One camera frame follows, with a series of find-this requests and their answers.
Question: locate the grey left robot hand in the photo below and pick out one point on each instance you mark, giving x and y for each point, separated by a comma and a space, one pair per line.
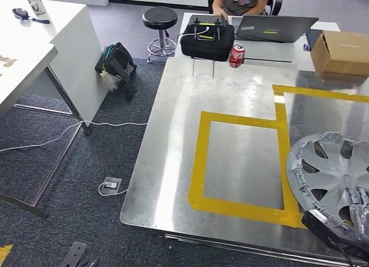
91, 262

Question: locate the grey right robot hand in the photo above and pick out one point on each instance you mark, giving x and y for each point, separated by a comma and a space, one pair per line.
361, 219

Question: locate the grey plastic wheel hubcap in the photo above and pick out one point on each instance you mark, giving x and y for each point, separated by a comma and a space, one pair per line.
331, 166

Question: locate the steel workbench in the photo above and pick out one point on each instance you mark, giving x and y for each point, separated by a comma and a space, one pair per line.
173, 143

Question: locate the yellow tape square on workbench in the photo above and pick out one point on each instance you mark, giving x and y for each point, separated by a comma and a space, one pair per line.
198, 162

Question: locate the metal floor socket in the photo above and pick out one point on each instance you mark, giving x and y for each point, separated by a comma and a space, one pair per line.
111, 184

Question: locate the yellow floor tape marking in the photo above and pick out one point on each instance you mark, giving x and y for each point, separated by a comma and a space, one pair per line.
5, 254

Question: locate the brown cardboard box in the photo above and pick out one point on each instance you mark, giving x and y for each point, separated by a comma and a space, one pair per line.
342, 53

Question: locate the white fur pompom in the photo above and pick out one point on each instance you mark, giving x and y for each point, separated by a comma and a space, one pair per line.
109, 81

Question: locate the black bag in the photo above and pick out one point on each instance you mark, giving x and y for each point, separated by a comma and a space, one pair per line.
121, 64

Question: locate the steel table with yellow tape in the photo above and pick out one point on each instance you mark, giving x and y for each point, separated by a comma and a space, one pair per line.
23, 78

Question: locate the grey laptop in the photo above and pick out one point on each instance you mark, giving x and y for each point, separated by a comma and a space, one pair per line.
274, 28

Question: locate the red cola can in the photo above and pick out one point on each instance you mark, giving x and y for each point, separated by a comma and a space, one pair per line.
237, 57

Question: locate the black round stool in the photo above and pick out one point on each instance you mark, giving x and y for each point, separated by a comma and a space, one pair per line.
160, 17

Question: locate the black carrying case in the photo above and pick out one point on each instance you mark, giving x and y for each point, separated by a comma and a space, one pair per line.
207, 49

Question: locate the white drink bottle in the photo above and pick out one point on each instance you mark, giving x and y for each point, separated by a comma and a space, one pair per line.
35, 3

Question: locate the black remote controller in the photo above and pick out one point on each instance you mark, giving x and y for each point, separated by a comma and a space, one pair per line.
206, 22

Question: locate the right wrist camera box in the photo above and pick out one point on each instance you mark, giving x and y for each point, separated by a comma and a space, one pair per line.
314, 223

